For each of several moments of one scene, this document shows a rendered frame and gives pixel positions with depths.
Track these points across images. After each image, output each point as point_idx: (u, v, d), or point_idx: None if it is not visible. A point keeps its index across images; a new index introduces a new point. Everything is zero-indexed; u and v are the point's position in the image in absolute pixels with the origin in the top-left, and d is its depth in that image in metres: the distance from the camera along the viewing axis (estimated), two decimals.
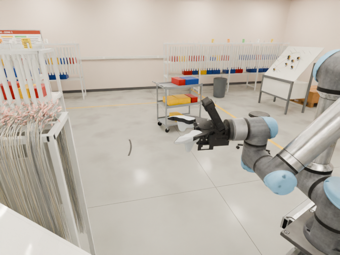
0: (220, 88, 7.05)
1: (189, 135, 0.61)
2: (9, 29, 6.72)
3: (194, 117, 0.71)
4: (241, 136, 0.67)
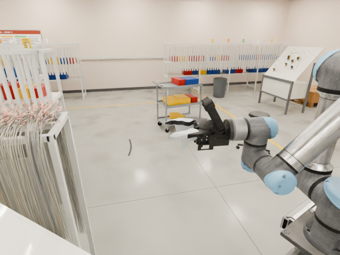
0: (220, 88, 7.05)
1: (184, 132, 0.63)
2: (9, 29, 6.72)
3: (192, 118, 0.71)
4: (241, 136, 0.67)
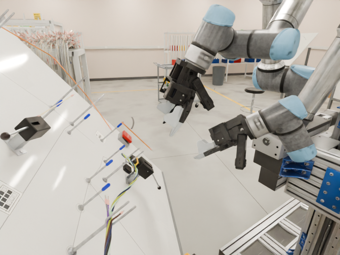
0: (218, 76, 7.26)
1: (172, 112, 0.69)
2: (14, 18, 6.94)
3: (187, 111, 0.60)
4: None
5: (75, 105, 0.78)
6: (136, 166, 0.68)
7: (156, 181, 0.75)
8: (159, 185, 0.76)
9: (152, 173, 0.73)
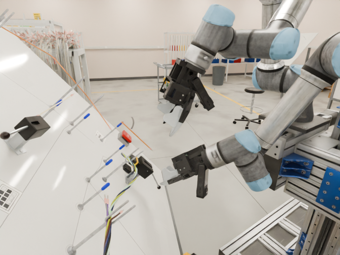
0: (218, 76, 7.27)
1: None
2: (14, 18, 6.94)
3: (187, 111, 0.60)
4: None
5: (75, 105, 0.78)
6: (136, 165, 0.68)
7: (156, 180, 0.75)
8: (158, 185, 0.76)
9: (152, 173, 0.73)
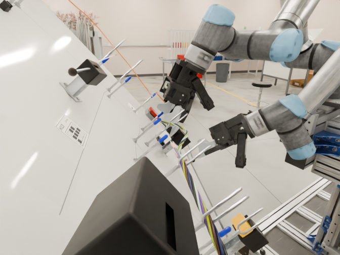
0: (222, 73, 7.25)
1: None
2: None
3: (187, 111, 0.60)
4: None
5: (106, 76, 0.76)
6: (174, 134, 0.66)
7: (191, 153, 0.73)
8: (193, 158, 0.74)
9: (187, 144, 0.71)
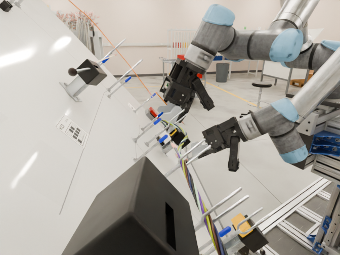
0: (222, 73, 7.25)
1: None
2: None
3: (186, 111, 0.61)
4: None
5: (106, 76, 0.76)
6: (174, 134, 0.66)
7: None
8: (187, 160, 0.74)
9: (186, 145, 0.71)
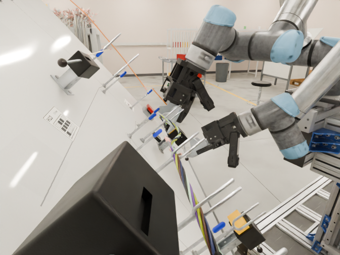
0: (222, 73, 7.24)
1: None
2: None
3: (186, 111, 0.61)
4: None
5: (102, 72, 0.75)
6: None
7: (185, 151, 0.72)
8: (186, 156, 0.73)
9: (183, 141, 0.70)
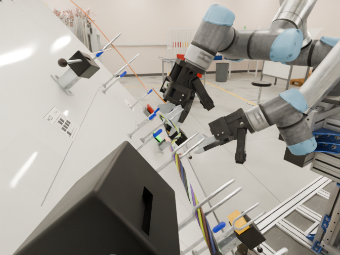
0: (222, 73, 7.24)
1: None
2: None
3: (187, 111, 0.60)
4: None
5: (102, 72, 0.75)
6: None
7: (188, 150, 0.72)
8: (189, 155, 0.73)
9: (184, 141, 0.70)
